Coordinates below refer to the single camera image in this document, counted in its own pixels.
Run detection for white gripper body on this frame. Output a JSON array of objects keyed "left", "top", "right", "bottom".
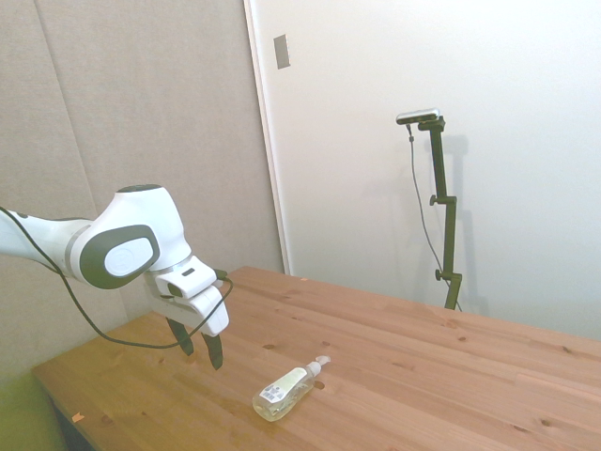
[{"left": 144, "top": 272, "right": 231, "bottom": 337}]

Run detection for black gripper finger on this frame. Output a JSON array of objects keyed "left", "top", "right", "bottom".
[
  {"left": 164, "top": 317, "right": 196, "bottom": 358},
  {"left": 195, "top": 331, "right": 227, "bottom": 372}
]

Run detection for clear sanitizer pump bottle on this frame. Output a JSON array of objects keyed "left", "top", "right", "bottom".
[{"left": 252, "top": 355, "right": 332, "bottom": 423}]

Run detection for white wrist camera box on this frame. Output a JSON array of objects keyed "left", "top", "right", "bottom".
[{"left": 154, "top": 261, "right": 220, "bottom": 300}]

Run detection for white door frame trim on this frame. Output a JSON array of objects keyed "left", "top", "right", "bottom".
[{"left": 242, "top": 0, "right": 293, "bottom": 276}]

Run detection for grey wall switch plate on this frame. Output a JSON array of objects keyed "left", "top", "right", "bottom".
[{"left": 273, "top": 33, "right": 292, "bottom": 70}]

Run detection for black articulated camera stand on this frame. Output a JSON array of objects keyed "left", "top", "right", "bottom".
[{"left": 417, "top": 119, "right": 464, "bottom": 311}]

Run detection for silver exterior camera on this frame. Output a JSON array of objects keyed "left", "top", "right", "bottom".
[{"left": 395, "top": 107, "right": 442, "bottom": 127}]

